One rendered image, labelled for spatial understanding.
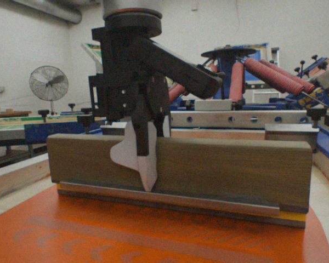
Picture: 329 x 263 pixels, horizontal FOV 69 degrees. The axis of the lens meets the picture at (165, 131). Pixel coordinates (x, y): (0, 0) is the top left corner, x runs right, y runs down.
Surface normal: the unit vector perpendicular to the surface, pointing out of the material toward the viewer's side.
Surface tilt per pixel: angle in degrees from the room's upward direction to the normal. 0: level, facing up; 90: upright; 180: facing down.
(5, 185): 90
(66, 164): 91
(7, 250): 0
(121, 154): 83
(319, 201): 0
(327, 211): 0
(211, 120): 90
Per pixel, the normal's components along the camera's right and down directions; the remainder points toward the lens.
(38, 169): 0.94, 0.02
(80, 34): -0.33, 0.17
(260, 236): -0.04, -0.99
